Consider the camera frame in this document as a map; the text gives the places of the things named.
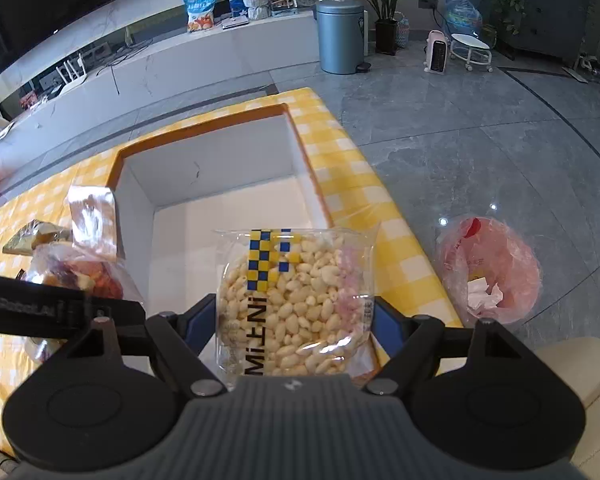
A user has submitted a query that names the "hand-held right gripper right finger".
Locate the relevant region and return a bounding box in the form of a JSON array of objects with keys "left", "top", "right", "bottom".
[{"left": 362, "top": 296, "right": 526, "bottom": 398}]

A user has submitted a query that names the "blue snack bag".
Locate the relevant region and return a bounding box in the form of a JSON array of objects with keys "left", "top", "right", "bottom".
[{"left": 182, "top": 0, "right": 217, "bottom": 34}]

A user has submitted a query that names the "clear puffed rice snack packet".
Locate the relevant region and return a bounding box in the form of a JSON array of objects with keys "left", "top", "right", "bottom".
[{"left": 214, "top": 227, "right": 382, "bottom": 392}]

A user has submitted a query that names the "gold snack packet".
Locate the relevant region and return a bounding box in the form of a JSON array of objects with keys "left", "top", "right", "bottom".
[{"left": 2, "top": 219, "right": 74, "bottom": 257}]

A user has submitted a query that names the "blue-grey pedal trash can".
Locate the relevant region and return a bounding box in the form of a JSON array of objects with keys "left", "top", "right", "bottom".
[{"left": 314, "top": 0, "right": 372, "bottom": 75}]

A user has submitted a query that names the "white round stool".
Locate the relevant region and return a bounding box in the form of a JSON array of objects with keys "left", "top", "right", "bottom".
[{"left": 450, "top": 33, "right": 494, "bottom": 72}]

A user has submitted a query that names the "black television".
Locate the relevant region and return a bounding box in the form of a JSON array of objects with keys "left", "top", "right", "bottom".
[{"left": 0, "top": 0, "right": 146, "bottom": 79}]

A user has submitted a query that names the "pink plastic bag bin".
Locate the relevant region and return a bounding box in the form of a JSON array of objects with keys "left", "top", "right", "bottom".
[{"left": 434, "top": 215, "right": 544, "bottom": 329}]

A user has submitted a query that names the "potted plant in black pot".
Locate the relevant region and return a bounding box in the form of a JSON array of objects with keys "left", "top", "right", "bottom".
[{"left": 337, "top": 0, "right": 422, "bottom": 56}]

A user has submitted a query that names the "white marble television console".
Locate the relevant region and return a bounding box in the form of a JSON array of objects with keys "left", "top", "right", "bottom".
[{"left": 0, "top": 7, "right": 327, "bottom": 161}]

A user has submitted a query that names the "red dried fruit packet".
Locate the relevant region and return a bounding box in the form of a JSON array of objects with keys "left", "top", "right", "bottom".
[{"left": 20, "top": 242, "right": 147, "bottom": 361}]

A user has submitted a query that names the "white router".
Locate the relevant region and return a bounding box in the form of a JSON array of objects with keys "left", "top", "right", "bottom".
[{"left": 55, "top": 52, "right": 89, "bottom": 94}]

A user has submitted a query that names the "small pink white heater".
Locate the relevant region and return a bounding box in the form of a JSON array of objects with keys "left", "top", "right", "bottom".
[{"left": 423, "top": 29, "right": 451, "bottom": 75}]

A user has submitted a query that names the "blue water bottle with pump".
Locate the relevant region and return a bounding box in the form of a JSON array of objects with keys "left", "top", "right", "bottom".
[{"left": 444, "top": 0, "right": 484, "bottom": 42}]

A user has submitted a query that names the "yellow checked tablecloth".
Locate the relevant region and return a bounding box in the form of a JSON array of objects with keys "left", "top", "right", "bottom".
[{"left": 0, "top": 87, "right": 462, "bottom": 461}]

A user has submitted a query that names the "cream sofa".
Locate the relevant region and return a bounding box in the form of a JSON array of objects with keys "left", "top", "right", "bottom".
[{"left": 534, "top": 337, "right": 600, "bottom": 472}]

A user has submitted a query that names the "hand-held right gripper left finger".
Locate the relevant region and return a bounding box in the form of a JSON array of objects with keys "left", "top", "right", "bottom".
[{"left": 65, "top": 294, "right": 231, "bottom": 398}]

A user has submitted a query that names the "orange cardboard box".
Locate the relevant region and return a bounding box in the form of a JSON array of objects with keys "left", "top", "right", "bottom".
[{"left": 107, "top": 102, "right": 406, "bottom": 391}]

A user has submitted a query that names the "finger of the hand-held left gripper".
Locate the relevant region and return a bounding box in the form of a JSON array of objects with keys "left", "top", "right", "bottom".
[{"left": 85, "top": 296, "right": 147, "bottom": 328}]

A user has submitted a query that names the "dark grey cabinet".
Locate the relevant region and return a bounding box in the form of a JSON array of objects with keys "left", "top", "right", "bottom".
[{"left": 521, "top": 0, "right": 595, "bottom": 66}]

